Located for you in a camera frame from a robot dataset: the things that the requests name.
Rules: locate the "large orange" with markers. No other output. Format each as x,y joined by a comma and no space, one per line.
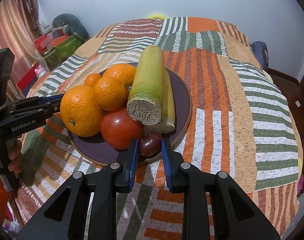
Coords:
122,73
79,110

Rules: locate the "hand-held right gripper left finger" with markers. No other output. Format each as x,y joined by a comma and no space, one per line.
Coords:
132,166

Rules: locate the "dark red grape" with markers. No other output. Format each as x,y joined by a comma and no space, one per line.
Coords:
149,142

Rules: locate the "striped patchwork blanket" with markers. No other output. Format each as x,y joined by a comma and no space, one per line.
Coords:
242,105

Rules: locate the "floral printed cloth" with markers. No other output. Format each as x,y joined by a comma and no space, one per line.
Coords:
11,222

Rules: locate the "green patterned box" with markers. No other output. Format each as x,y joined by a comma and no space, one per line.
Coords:
64,50

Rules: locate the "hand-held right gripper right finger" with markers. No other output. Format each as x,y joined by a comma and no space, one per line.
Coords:
167,166

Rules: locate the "dark blue bag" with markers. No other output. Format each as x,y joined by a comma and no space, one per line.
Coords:
259,55

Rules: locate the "purple plate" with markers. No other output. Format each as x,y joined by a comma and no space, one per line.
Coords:
180,97

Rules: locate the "small mandarin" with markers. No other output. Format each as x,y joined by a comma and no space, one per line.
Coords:
108,93
91,79

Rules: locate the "pink toy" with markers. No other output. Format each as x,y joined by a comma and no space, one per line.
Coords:
40,71

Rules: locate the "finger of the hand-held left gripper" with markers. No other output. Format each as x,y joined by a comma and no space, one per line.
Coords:
52,108
52,98

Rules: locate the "person's left hand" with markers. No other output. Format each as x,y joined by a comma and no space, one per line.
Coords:
16,155

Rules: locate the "red tomato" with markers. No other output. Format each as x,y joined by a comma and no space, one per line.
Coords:
119,127

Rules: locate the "yellow round object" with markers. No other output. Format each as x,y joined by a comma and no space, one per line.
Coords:
157,16

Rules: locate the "red flat box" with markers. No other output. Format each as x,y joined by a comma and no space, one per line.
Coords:
27,80

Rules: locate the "grey pillow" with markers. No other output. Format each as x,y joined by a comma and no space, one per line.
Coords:
67,20

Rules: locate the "pink striped curtain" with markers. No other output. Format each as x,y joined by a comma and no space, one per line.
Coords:
14,25

